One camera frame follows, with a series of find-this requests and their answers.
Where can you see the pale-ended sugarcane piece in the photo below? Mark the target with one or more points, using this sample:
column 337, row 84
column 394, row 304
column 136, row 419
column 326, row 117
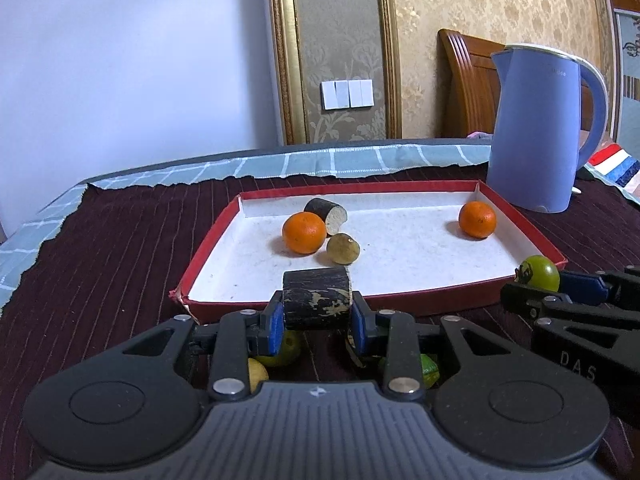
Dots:
column 320, row 208

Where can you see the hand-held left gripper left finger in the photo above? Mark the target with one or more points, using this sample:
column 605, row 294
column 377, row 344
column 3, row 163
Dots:
column 276, row 327

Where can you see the orange mandarin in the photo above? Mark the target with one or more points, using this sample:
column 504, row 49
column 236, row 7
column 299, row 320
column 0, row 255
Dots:
column 477, row 219
column 304, row 232

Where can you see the gold framed wall panel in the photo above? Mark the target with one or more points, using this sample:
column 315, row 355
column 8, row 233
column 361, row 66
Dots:
column 345, row 35

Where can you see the pink cloth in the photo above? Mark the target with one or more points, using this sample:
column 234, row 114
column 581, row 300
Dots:
column 479, row 136

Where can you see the striped knitted blanket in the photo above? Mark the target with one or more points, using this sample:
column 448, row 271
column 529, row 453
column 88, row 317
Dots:
column 617, row 165

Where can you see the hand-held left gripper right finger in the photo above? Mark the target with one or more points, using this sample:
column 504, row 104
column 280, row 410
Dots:
column 359, row 327

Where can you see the red cardboard box tray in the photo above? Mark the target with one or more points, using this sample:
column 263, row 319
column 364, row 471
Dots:
column 400, row 260

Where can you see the dark sugarcane piece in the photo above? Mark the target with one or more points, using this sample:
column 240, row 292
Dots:
column 315, row 300

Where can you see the yellow round fruit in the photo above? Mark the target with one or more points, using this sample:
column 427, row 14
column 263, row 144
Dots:
column 257, row 374
column 343, row 249

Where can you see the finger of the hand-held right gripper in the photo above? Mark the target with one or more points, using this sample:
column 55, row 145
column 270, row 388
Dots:
column 582, row 286
column 575, row 312

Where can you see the blue electric kettle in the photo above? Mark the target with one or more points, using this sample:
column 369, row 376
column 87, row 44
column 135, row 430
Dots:
column 530, row 135

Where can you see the white wall switch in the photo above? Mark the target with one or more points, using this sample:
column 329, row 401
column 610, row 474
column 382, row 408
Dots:
column 361, row 93
column 334, row 95

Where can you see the yellow-green tomato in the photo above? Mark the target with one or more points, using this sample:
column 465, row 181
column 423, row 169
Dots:
column 290, row 352

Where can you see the green cylinder fruit piece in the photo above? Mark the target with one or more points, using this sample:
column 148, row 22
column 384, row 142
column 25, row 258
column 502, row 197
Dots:
column 429, row 367

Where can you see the green tomato with dark calyx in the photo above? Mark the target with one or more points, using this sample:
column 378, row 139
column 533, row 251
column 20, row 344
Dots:
column 544, row 272

